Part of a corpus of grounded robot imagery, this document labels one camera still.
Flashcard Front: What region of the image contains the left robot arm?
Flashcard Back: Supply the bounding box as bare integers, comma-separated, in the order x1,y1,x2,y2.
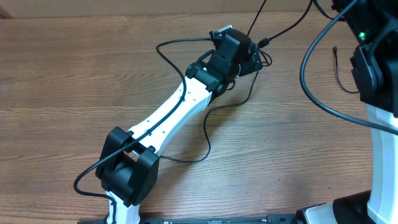
95,26,263,223

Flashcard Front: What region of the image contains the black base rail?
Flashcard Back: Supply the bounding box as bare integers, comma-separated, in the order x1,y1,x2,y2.
77,214,301,224

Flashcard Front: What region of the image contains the thick black USB cable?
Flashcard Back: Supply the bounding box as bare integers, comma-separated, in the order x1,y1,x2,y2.
331,45,361,95

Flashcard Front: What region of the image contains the thin black USB cable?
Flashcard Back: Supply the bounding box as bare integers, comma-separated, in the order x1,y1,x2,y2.
158,70,261,164

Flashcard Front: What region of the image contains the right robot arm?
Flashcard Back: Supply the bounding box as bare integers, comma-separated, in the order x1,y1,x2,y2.
296,0,397,224

